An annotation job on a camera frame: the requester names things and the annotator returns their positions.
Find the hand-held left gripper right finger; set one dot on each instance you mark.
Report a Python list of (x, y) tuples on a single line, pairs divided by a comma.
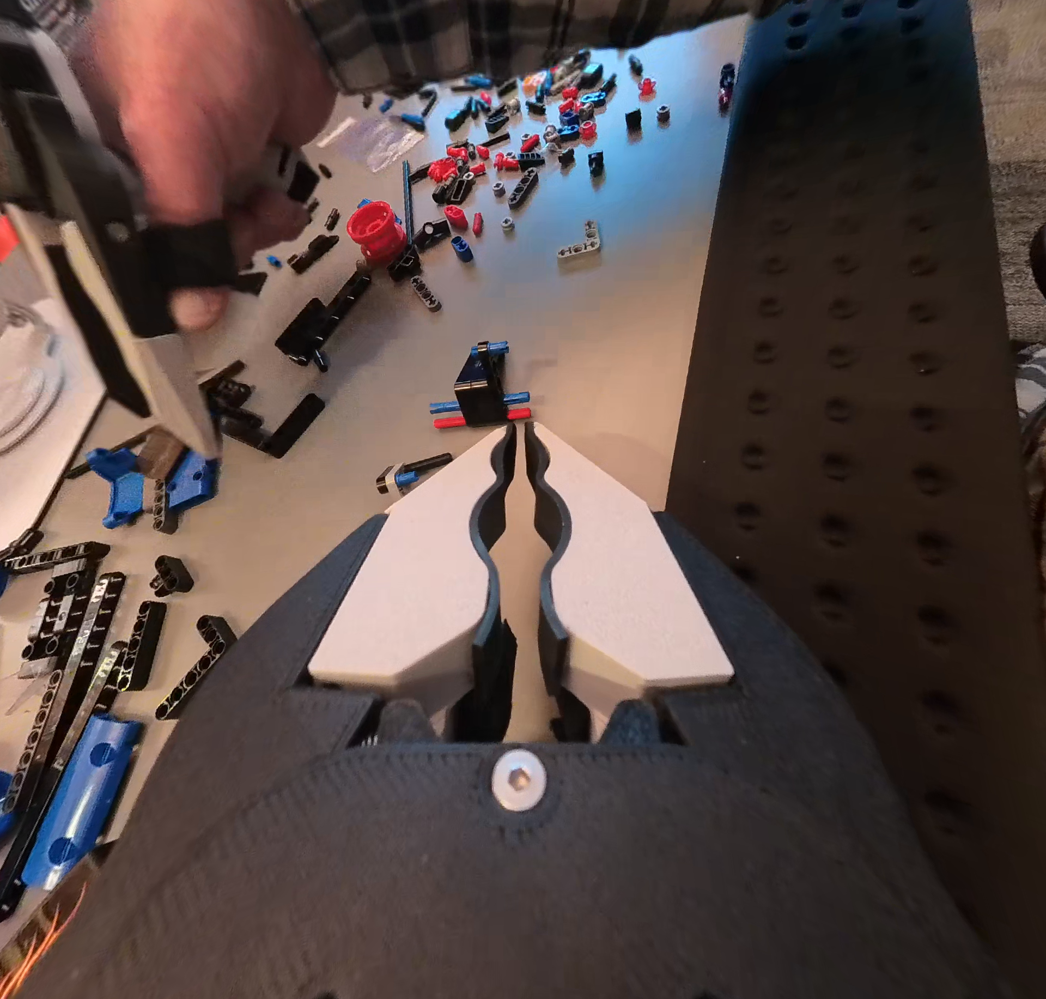
[(645, 606)]

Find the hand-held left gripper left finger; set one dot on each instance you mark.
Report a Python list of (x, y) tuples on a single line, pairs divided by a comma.
[(400, 606)]

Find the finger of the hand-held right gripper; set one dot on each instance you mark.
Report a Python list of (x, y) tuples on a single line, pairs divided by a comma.
[(82, 312), (180, 394)]

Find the black short axle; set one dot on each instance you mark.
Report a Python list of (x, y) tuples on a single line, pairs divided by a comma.
[(429, 463)]

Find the small black blue brick assembly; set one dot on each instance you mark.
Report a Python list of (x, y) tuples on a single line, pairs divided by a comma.
[(482, 394)]

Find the pile of small pins connectors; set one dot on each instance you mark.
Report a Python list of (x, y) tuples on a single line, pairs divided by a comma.
[(523, 157)]

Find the person's right forearm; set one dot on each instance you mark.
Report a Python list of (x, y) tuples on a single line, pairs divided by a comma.
[(531, 2)]

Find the grey desk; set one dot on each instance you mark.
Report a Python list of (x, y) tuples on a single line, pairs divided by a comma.
[(613, 345)]

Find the person's right hand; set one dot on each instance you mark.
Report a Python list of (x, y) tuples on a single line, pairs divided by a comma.
[(212, 75)]

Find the black connector cluster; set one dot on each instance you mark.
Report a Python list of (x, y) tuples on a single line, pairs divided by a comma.
[(229, 394)]

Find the dark grey short beam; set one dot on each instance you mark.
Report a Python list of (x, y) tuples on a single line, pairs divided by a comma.
[(163, 508)]

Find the black angled beam flat plate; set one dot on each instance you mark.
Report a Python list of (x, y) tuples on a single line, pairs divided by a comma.
[(294, 427)]

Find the black short straight beam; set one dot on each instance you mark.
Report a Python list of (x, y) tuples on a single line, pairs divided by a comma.
[(298, 329)]

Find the black small thick connector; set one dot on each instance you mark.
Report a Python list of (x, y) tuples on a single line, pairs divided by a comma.
[(171, 575)]

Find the black medium straight beam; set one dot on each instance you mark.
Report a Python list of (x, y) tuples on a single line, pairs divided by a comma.
[(343, 312)]

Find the black long straight beam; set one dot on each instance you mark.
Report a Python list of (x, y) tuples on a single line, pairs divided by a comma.
[(57, 556)]

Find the black angled beam with connector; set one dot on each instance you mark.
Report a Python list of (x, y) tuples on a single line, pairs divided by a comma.
[(196, 672)]

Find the black forked connector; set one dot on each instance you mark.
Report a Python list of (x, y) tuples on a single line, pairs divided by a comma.
[(302, 181)]

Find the red wheel rim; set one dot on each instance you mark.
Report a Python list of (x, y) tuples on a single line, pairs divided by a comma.
[(374, 235)]

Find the black connector pair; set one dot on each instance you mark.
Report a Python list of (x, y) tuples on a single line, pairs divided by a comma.
[(406, 263)]

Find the grey short flat beam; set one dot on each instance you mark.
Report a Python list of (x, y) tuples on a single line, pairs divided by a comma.
[(425, 293)]

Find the black long axle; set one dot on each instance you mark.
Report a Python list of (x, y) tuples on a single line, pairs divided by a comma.
[(408, 198)]

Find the large clear plastic bag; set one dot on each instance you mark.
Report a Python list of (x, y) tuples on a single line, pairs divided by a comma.
[(376, 140)]

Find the blue small connector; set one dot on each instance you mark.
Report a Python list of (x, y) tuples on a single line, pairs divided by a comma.
[(462, 248)]

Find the blue curved panel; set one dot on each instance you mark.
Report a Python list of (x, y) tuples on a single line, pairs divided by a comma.
[(82, 795)]

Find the white small angle connector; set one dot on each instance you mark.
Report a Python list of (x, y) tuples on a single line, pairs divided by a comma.
[(588, 239)]

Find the person's torso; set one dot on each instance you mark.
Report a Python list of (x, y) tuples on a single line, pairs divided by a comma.
[(1031, 410)]

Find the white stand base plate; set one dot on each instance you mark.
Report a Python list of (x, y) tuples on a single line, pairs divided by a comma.
[(33, 443)]

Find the black rectangular frame brick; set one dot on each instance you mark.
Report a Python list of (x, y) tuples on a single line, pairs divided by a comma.
[(57, 615)]

